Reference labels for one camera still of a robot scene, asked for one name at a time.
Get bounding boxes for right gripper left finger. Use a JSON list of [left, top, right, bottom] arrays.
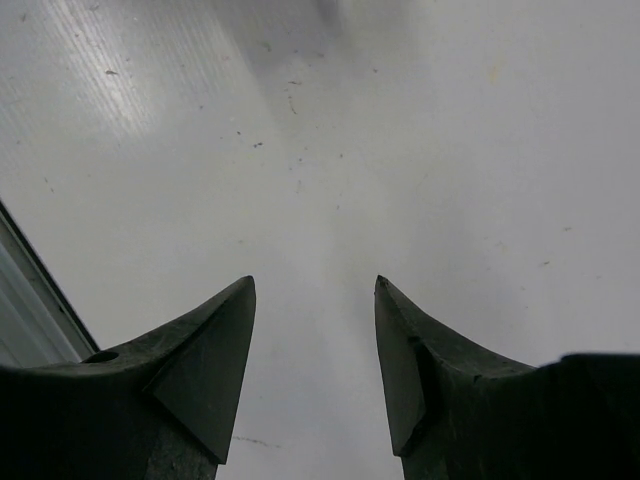
[[1, 276, 256, 479]]

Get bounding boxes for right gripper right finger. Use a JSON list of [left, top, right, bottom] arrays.
[[374, 277, 639, 479]]

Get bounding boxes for aluminium rail frame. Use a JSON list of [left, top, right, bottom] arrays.
[[1, 206, 100, 368]]

